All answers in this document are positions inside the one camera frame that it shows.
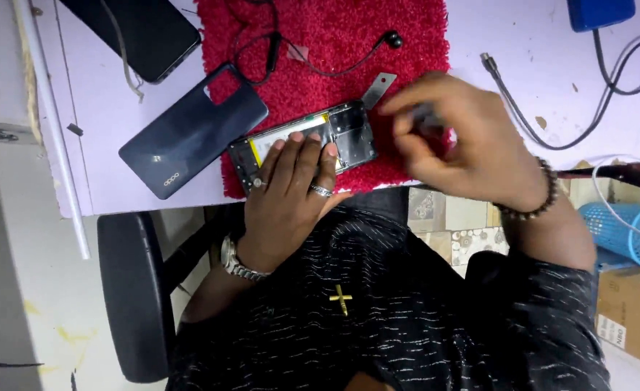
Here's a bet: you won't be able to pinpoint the person's right hand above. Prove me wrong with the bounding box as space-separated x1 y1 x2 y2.
377 71 550 211

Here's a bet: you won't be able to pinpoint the person's left hand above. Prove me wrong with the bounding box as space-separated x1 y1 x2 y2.
243 131 354 271

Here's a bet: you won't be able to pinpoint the smartphone with battery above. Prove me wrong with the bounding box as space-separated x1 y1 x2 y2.
227 100 379 194

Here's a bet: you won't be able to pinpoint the silver metal pry card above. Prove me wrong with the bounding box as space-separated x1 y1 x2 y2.
360 72 398 111

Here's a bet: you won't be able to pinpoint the red fuzzy work mat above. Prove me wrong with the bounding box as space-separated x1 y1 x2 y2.
195 0 457 201

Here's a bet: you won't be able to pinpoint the gold cross pendant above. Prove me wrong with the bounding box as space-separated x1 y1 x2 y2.
329 284 354 317

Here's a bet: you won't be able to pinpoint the black white-flecked shirt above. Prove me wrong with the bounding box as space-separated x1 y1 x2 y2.
165 187 612 391

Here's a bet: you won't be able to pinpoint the silver metal wristwatch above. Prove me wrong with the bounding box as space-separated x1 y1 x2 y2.
220 235 269 282

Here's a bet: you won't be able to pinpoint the dark blue phone back cover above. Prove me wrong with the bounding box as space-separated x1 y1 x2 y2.
118 62 270 201

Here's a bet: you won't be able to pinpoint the blue charger box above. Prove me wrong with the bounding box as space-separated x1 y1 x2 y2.
566 0 637 33

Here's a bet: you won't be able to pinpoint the blue plastic mesh basket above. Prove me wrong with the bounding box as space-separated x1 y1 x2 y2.
578 202 640 269

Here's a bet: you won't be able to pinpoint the brown cardboard box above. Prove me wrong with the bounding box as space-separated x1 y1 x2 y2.
596 266 640 375

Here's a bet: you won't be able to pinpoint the black smartphone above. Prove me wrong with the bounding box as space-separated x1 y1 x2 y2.
59 0 202 85

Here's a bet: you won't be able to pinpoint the black padded chair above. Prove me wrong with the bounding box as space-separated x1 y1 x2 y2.
97 203 244 384

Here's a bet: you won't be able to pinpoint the black wired earphones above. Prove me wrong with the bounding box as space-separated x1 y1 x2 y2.
232 0 404 85

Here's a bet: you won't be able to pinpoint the grey charging cable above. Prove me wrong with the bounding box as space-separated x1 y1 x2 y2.
480 52 640 151

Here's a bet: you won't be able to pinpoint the brown bead bracelet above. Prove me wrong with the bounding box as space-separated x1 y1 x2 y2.
494 157 561 221

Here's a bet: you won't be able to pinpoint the black power cable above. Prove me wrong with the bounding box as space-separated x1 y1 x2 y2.
591 27 640 96

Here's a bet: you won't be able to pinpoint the white thin cable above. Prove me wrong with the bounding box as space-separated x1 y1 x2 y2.
591 155 640 246

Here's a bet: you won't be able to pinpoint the grey frayed cord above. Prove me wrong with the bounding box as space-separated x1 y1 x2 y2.
100 0 146 104

